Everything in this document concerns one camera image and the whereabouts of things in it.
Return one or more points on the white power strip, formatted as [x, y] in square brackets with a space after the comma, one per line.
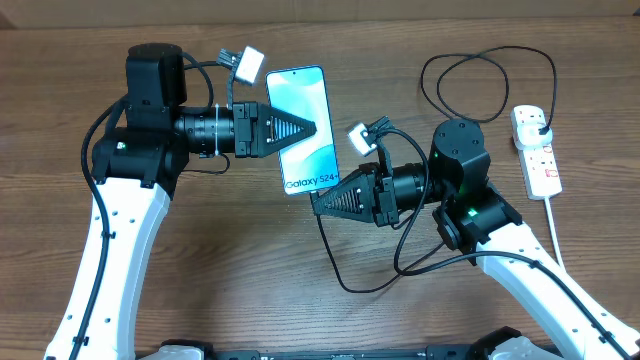
[539, 167]

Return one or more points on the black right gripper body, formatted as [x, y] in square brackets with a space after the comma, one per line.
[385, 194]

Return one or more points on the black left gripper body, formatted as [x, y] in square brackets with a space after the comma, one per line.
[244, 131]

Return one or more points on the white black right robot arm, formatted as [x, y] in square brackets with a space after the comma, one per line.
[474, 219]

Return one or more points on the white charger plug adapter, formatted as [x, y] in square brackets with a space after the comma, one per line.
[528, 136]

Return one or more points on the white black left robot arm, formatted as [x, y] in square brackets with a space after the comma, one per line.
[132, 171]

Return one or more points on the Samsung Galaxy smartphone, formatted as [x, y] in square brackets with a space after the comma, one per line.
[309, 165]

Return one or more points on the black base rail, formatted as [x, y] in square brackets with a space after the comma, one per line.
[515, 348]

